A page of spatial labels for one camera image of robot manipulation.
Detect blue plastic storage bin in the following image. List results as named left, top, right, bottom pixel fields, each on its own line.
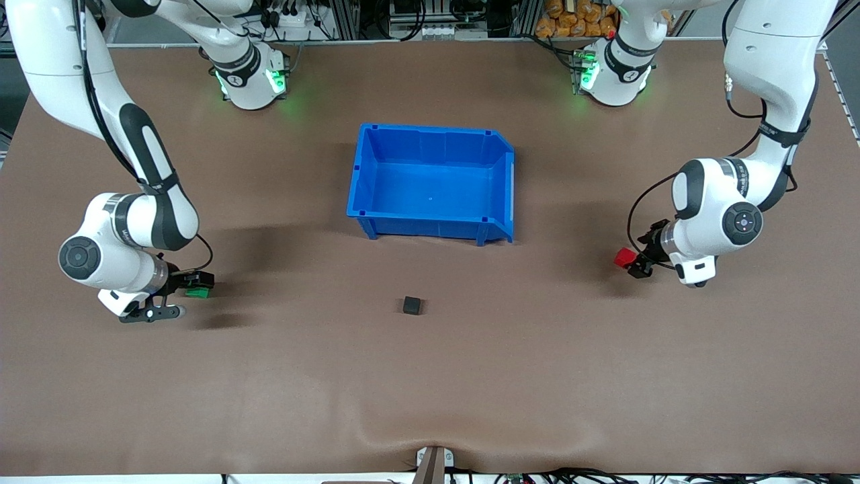
left=347, top=123, right=516, bottom=247

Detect brown table mat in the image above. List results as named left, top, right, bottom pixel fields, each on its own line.
left=0, top=39, right=860, bottom=477

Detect bag of orange items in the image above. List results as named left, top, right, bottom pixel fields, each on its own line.
left=535, top=0, right=619, bottom=38

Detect white power strip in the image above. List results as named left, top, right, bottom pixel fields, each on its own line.
left=265, top=10, right=316, bottom=41

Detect black floor cable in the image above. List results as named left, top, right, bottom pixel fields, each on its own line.
left=494, top=467, right=646, bottom=484
left=685, top=471, right=860, bottom=484

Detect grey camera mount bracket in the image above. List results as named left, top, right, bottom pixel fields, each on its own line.
left=415, top=446, right=455, bottom=484

